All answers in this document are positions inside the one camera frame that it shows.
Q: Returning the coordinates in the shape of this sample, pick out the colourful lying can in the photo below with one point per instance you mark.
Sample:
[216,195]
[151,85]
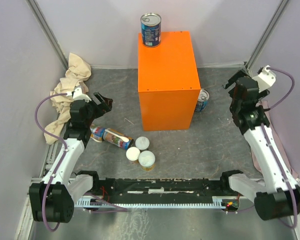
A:
[116,138]

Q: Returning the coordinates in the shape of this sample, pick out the blue tall tin can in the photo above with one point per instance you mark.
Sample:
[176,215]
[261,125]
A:
[151,29]

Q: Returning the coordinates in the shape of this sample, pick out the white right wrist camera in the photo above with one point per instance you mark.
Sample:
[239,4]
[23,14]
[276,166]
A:
[265,78]

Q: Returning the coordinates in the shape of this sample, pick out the white lid small can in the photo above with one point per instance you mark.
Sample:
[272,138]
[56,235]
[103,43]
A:
[132,154]

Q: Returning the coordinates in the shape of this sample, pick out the beige crumpled cloth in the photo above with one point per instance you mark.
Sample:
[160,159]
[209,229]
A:
[77,73]

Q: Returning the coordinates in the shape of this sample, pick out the aluminium frame post right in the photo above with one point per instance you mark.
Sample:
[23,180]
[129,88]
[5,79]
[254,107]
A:
[274,20]

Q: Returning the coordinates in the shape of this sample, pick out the grey lid can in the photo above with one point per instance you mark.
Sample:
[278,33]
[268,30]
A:
[142,143]

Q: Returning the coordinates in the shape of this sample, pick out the aluminium frame post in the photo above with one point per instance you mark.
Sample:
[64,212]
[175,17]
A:
[274,20]
[37,12]

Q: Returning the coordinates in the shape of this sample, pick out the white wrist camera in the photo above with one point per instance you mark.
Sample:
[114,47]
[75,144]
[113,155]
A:
[78,94]
[265,78]

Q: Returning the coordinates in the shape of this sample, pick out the orange box counter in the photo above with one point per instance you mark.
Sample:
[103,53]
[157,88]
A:
[168,82]

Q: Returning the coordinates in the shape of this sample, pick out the yellow labelled lying can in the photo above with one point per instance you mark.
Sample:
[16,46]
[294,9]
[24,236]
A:
[97,133]

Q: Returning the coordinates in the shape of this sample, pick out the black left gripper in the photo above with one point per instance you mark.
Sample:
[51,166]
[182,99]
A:
[105,106]

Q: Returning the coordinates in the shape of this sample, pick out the yellow can white lid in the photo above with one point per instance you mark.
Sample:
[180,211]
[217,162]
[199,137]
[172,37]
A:
[147,160]

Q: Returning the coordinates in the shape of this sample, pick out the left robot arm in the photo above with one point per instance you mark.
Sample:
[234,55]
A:
[53,198]

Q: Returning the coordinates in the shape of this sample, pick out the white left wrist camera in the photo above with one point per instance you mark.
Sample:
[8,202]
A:
[78,94]

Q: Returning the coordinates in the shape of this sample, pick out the aluminium frame post left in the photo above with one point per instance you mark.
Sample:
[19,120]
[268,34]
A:
[37,12]

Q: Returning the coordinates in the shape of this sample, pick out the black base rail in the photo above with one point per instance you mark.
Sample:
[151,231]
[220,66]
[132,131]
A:
[161,190]

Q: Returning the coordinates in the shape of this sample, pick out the light blue cable duct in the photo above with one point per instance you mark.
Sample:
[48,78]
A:
[89,203]

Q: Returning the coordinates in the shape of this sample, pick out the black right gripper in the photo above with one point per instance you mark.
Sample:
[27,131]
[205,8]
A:
[240,73]

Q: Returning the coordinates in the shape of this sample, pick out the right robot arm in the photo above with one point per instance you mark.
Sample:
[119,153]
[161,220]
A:
[279,196]

